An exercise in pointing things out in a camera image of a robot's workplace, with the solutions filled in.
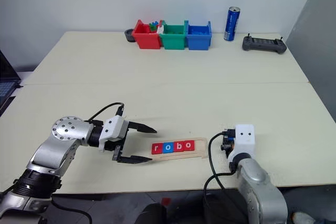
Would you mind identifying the dark grey remote controller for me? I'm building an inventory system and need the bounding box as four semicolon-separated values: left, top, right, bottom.
241;33;288;55

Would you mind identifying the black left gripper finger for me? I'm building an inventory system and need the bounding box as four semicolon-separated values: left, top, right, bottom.
117;155;154;165
128;121;158;134

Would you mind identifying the black round dish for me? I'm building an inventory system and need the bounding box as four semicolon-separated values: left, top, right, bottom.
124;28;138;43

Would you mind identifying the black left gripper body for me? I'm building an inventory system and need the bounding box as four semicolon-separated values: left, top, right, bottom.
104;120;131;161

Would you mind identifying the green plastic bin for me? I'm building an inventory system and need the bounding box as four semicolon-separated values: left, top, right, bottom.
159;20;187;51

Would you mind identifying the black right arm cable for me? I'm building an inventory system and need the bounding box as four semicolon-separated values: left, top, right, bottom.
204;130;238;210

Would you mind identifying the dark rounded shape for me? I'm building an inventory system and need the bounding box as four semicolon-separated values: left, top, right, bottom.
134;202;167;224

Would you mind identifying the dark laptop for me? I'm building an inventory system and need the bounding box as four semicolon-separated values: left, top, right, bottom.
0;49;22;116

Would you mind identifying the wooden letter tray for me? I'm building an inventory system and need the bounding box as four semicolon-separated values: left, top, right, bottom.
150;136;209;161

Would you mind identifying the blue plastic bin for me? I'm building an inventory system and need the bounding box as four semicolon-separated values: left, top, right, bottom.
184;20;213;51

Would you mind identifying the red plastic bin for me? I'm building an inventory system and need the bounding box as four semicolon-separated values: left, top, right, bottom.
131;19;162;50

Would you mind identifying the blue drink can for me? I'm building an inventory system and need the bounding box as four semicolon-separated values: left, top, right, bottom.
223;6;242;42

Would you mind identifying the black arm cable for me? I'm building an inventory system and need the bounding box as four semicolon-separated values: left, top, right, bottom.
87;102;125;123
204;130;238;210

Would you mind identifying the white grey shoe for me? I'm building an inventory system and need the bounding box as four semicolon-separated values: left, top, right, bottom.
292;211;317;224

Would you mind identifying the grey partition panel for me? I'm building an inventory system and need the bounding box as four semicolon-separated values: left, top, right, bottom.
284;0;336;126

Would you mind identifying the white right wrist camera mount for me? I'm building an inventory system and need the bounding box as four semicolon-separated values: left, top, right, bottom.
227;123;256;164

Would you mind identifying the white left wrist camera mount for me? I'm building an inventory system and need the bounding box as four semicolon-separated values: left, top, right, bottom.
99;115;130;153

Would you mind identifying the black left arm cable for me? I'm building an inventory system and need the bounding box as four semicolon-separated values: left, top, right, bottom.
87;102;125;123

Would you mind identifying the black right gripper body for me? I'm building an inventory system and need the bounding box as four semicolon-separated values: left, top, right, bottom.
221;128;237;144

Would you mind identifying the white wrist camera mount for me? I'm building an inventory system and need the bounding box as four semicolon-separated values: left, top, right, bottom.
99;115;130;153
227;123;256;164

